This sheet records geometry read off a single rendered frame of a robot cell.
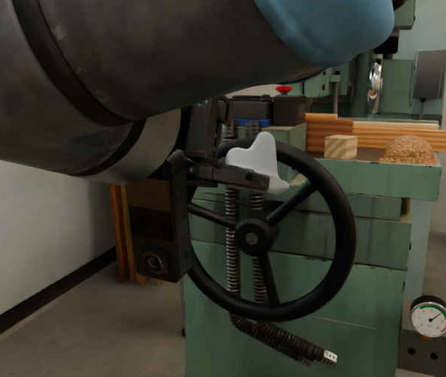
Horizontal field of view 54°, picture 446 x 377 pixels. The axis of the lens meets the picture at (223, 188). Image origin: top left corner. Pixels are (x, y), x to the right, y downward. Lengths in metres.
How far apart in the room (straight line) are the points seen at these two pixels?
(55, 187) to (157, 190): 1.85
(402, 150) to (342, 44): 0.65
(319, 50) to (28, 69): 0.10
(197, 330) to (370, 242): 0.42
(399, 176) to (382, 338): 0.31
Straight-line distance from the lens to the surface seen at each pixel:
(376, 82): 1.02
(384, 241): 0.83
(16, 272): 2.09
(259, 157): 0.43
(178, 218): 0.35
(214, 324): 0.99
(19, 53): 0.18
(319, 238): 0.84
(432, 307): 0.80
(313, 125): 0.87
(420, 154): 0.81
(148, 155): 0.28
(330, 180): 0.62
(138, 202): 0.36
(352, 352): 0.93
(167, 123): 0.28
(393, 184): 0.80
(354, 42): 0.16
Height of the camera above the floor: 1.04
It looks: 14 degrees down
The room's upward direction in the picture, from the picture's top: straight up
